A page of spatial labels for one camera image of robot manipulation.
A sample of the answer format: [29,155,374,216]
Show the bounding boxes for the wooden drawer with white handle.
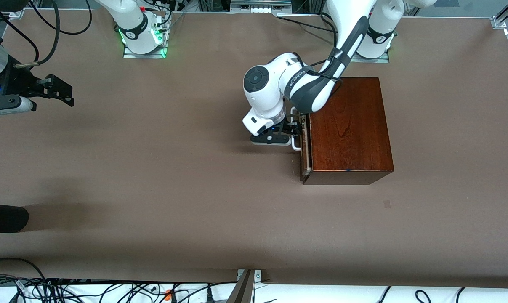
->
[291,107,314,182]

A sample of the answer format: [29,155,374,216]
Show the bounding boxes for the dark wooden cabinet box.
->
[300,77,394,186]

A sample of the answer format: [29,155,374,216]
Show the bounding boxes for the white power strip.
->
[231,0,292,13]

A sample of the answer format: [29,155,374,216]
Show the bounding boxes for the black rounded object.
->
[0,202,29,233]

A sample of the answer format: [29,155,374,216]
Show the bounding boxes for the dark metal beam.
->
[227,269,254,303]

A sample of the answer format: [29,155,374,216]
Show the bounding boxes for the aluminium corner profile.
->
[491,0,508,29]

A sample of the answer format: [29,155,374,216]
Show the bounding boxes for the aluminium arm base plate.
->
[122,29,168,59]
[350,51,390,64]

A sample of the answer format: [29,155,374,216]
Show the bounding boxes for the silver metal bracket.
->
[237,269,262,282]

